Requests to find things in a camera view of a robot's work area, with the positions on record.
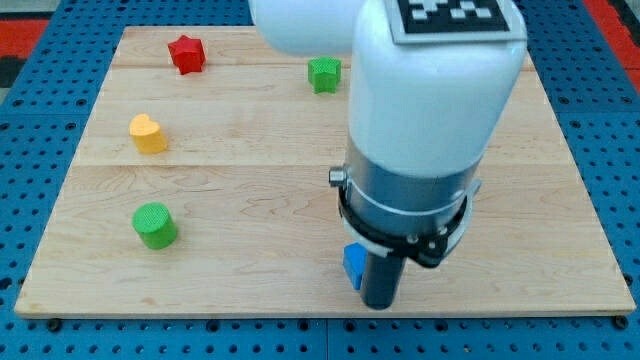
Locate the yellow heart block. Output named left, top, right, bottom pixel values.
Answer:
left=129, top=113, right=168, bottom=154

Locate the black white fiducial marker tag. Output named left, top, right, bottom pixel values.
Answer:
left=384, top=0, right=527, bottom=45

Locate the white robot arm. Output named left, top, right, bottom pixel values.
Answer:
left=249, top=0, right=527, bottom=267

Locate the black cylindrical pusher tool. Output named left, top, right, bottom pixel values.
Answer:
left=360, top=252, right=405, bottom=310

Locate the wooden board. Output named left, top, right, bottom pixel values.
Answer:
left=14, top=27, right=636, bottom=319

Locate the red star block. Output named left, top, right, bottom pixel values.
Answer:
left=167, top=35, right=206, bottom=75

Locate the green cylinder block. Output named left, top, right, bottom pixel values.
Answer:
left=132, top=202, right=178, bottom=250

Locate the blue cube block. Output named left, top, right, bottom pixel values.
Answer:
left=343, top=243, right=367, bottom=291

